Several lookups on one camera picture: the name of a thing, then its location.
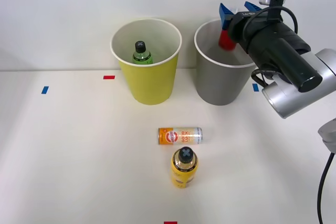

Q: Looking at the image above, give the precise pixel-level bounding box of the grey plastic waste bin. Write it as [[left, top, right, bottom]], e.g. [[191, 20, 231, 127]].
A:
[[194, 18, 259, 106]]

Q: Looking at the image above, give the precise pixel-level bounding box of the green plastic bottle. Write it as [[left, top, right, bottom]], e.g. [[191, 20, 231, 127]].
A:
[[132, 40, 153, 65]]

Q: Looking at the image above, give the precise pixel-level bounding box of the black cable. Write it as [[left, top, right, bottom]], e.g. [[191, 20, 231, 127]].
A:
[[317, 152, 336, 224]]

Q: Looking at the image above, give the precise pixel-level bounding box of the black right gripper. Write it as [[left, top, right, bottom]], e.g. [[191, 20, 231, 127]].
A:
[[218, 1, 285, 51]]

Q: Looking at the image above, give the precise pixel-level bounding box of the yellow-green plastic waste bin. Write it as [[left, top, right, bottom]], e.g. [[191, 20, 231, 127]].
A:
[[110, 18, 183, 106]]

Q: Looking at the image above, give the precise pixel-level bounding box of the orange and white drink can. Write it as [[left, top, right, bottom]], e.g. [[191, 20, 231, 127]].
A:
[[157, 126, 203, 146]]

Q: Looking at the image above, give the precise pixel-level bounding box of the red drink can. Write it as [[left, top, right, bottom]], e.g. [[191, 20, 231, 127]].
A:
[[218, 28, 236, 51]]

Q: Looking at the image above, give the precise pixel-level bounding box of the yellow plastic bottle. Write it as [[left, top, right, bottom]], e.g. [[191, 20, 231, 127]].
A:
[[171, 146, 200, 189]]

